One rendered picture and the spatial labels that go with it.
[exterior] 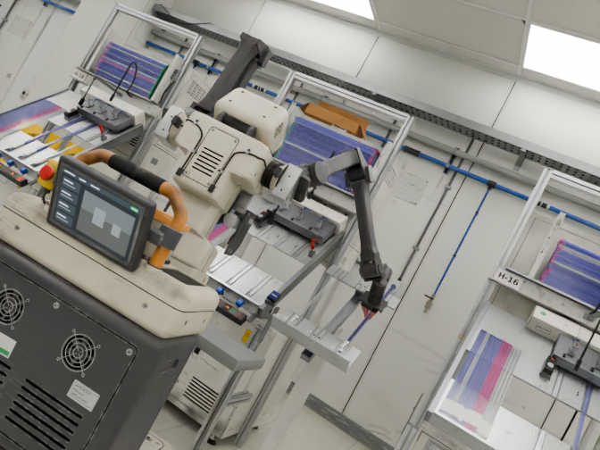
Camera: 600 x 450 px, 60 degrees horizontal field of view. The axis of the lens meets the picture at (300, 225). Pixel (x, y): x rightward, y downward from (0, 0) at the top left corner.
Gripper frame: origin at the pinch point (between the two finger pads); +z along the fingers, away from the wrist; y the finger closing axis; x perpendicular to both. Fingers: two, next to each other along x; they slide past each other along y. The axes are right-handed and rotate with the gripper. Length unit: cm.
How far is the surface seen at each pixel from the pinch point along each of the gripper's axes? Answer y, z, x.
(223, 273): 66, 11, 11
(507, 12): 35, -82, -223
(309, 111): 105, -18, -112
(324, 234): 44, 3, -38
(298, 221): 59, 4, -38
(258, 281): 51, 10, 5
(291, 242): 56, 10, -29
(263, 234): 69, 10, -24
